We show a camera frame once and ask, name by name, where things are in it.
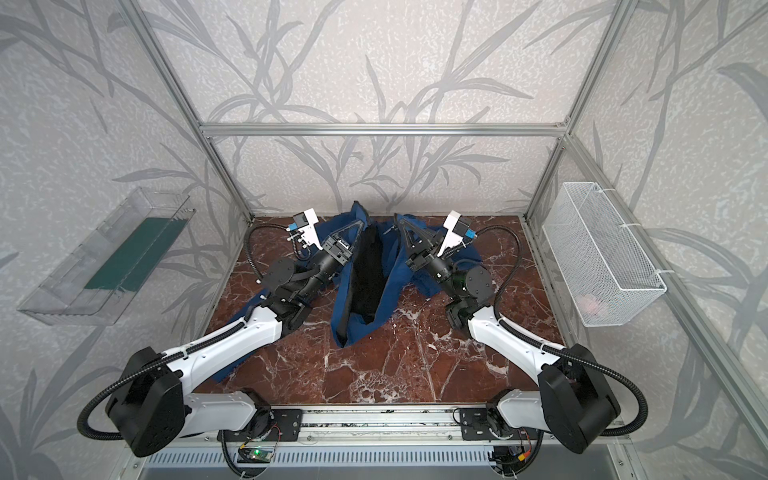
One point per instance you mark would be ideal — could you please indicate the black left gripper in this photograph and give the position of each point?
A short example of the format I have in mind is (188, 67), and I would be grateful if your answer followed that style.
(338, 252)

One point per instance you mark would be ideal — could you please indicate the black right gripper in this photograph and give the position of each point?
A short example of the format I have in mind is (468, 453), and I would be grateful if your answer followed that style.
(423, 253)

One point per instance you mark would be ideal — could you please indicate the blue zip jacket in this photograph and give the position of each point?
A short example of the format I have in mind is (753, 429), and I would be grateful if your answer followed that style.
(369, 285)

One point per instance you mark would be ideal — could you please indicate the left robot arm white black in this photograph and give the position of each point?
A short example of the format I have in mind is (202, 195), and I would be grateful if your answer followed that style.
(154, 402)

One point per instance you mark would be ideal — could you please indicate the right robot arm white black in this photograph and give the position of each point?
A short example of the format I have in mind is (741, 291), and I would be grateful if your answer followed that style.
(578, 399)

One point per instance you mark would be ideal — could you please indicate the pink object in basket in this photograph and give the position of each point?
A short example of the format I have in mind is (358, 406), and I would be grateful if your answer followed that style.
(591, 306)

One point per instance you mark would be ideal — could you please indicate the right base wiring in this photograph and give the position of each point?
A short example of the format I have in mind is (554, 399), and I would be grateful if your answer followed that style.
(513, 456)

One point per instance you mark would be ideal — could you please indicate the green circuit board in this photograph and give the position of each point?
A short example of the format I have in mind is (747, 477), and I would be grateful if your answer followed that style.
(248, 455)

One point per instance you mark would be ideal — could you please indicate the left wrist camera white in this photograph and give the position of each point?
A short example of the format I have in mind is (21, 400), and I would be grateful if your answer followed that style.
(302, 230)

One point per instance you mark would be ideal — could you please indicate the aluminium frame horizontal bar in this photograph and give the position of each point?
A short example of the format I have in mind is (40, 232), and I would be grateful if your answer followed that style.
(383, 129)

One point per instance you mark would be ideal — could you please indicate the white wire mesh basket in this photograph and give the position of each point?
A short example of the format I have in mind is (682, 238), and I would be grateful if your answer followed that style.
(598, 253)

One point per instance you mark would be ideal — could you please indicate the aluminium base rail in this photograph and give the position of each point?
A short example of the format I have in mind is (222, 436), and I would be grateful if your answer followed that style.
(390, 423)

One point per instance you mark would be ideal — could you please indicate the aluminium frame corner post left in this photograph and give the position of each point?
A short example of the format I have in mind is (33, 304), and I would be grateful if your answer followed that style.
(137, 21)

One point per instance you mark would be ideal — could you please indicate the aluminium frame corner post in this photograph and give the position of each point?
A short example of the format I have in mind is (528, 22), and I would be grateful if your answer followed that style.
(616, 26)
(137, 21)

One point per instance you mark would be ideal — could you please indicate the clear plastic wall tray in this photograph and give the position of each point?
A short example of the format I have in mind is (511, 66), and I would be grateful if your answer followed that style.
(95, 284)

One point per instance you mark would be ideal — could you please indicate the aluminium frame corner post right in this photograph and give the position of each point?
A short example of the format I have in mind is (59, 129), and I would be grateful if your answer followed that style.
(616, 26)

